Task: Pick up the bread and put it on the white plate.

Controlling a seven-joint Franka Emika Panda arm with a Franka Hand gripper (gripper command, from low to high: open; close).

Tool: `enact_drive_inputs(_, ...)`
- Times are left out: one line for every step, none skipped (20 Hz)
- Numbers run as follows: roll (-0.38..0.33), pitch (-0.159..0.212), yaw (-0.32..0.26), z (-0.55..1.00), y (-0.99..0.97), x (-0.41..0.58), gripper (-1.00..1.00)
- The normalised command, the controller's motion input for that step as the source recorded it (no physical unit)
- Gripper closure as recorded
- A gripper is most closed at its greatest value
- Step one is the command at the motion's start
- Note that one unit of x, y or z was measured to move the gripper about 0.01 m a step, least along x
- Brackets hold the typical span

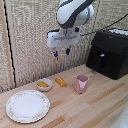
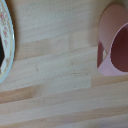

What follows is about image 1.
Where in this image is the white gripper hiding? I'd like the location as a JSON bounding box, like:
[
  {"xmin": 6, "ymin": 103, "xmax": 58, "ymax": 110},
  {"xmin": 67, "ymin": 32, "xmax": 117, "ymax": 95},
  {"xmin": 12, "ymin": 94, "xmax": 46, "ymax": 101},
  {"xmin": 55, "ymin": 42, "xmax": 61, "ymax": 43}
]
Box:
[{"xmin": 46, "ymin": 27, "xmax": 81, "ymax": 59}]

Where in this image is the golden bread piece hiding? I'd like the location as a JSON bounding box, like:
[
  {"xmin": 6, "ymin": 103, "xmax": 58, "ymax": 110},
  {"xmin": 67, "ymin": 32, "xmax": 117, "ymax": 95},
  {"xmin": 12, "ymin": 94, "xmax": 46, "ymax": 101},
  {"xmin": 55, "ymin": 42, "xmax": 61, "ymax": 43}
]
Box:
[{"xmin": 55, "ymin": 77, "xmax": 68, "ymax": 88}]

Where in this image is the white patterned plate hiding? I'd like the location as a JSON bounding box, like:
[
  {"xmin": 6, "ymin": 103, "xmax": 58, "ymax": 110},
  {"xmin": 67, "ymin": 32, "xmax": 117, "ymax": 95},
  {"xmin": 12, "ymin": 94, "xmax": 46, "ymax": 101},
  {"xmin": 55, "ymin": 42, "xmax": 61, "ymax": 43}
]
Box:
[{"xmin": 5, "ymin": 89, "xmax": 51, "ymax": 124}]

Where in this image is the small white bowl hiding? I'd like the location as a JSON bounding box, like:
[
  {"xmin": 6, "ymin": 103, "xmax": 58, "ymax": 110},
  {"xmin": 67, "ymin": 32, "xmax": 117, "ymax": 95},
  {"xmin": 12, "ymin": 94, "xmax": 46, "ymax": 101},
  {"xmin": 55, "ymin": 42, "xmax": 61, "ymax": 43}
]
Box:
[{"xmin": 36, "ymin": 78, "xmax": 54, "ymax": 93}]

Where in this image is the pink plastic cup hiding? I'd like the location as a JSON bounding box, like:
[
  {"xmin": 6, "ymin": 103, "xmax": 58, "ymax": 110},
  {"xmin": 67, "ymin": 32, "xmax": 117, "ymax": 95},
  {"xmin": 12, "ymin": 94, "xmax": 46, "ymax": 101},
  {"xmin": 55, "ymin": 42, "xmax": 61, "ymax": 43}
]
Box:
[{"xmin": 74, "ymin": 74, "xmax": 90, "ymax": 94}]

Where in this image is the yellow food in bowl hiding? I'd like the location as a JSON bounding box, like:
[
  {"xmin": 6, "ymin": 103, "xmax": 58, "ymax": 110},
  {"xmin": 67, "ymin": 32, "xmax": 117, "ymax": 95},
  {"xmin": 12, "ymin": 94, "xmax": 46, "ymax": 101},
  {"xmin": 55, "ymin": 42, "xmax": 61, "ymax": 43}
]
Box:
[{"xmin": 37, "ymin": 81, "xmax": 51, "ymax": 89}]

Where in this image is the black toaster box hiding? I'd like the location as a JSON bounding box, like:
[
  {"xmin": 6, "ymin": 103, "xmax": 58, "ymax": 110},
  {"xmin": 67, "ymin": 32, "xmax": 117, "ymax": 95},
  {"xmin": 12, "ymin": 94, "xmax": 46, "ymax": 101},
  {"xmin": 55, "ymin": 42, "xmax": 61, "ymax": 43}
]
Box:
[{"xmin": 85, "ymin": 28, "xmax": 128, "ymax": 81}]

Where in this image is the black cable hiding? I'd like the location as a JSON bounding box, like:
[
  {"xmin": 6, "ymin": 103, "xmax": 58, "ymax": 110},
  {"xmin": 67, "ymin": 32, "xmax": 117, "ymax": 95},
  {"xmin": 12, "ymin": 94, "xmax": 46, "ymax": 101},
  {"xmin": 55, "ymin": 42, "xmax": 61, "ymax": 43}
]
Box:
[{"xmin": 79, "ymin": 13, "xmax": 128, "ymax": 37}]

